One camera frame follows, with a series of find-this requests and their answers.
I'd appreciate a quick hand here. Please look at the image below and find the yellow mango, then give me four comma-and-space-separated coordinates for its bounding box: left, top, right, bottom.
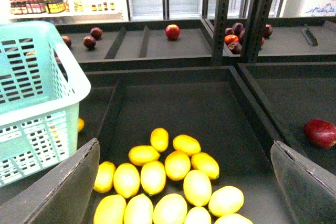
78, 118, 85, 133

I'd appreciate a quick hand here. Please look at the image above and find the pile of dark red fruit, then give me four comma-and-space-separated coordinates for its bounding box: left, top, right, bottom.
224, 22, 273, 55

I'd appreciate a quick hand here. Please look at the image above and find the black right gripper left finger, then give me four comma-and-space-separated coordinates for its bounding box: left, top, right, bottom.
1, 138, 100, 223

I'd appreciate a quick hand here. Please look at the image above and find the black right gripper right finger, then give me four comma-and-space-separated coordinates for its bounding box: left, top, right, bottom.
270, 141, 335, 223

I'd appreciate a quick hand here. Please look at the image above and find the black shelf upright post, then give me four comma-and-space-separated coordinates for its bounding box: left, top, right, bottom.
211, 0, 272, 66

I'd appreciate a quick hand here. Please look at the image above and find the light blue plastic basket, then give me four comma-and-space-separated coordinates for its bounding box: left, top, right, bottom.
1, 21, 91, 187

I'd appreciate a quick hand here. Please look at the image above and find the yellow lemon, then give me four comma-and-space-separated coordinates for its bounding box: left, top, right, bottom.
191, 152, 219, 180
208, 186, 244, 217
214, 213, 253, 224
150, 127, 169, 153
93, 194, 127, 224
164, 151, 191, 181
183, 170, 212, 207
153, 193, 187, 223
140, 161, 166, 196
113, 163, 140, 199
128, 145, 161, 166
123, 194, 153, 224
93, 161, 116, 193
184, 207, 212, 224
173, 134, 201, 156

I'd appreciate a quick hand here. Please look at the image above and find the red mango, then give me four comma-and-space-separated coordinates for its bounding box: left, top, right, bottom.
304, 118, 335, 149

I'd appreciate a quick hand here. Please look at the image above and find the red apple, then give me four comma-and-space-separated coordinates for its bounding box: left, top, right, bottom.
165, 24, 180, 40

